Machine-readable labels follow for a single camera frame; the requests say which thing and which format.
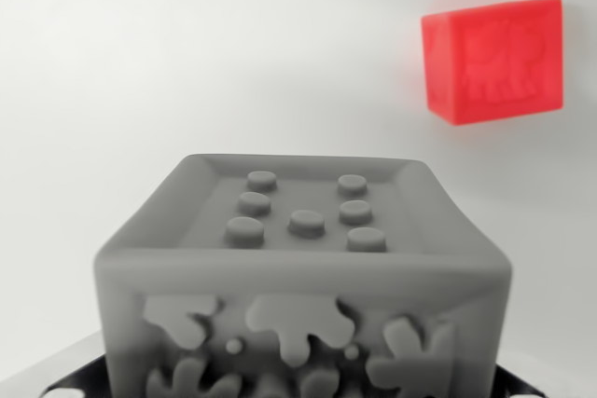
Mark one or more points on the black-padded silver gripper right finger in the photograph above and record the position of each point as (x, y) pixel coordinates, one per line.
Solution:
(513, 384)

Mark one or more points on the red embossed soft cube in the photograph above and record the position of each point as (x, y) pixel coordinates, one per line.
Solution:
(494, 60)

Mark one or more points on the black-padded silver gripper left finger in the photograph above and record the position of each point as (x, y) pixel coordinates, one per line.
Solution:
(84, 377)

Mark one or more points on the grey embossed soft cube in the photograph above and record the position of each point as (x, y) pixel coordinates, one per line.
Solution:
(298, 272)

